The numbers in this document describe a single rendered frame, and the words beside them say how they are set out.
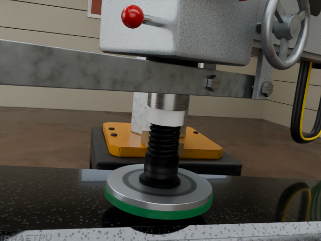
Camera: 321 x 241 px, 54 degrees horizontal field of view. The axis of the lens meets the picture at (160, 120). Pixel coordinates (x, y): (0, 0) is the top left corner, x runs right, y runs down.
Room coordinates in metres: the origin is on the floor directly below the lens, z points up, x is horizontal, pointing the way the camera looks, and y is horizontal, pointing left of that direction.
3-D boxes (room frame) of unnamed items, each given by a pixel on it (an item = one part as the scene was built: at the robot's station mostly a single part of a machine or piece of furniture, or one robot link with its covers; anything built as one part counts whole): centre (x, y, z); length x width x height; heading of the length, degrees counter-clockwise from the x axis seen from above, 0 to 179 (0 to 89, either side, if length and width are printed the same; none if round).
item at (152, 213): (0.61, -0.01, 0.87); 0.22 x 0.22 x 0.04
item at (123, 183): (0.61, -0.01, 0.87); 0.21 x 0.21 x 0.01
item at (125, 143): (1.46, 0.01, 0.76); 0.49 x 0.49 x 0.05; 15
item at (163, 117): (0.61, -0.01, 1.02); 0.07 x 0.07 x 0.04
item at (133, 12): (0.47, 0.04, 1.17); 0.08 x 0.03 x 0.03; 132
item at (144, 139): (1.21, -0.01, 0.81); 0.20 x 0.10 x 0.05; 23
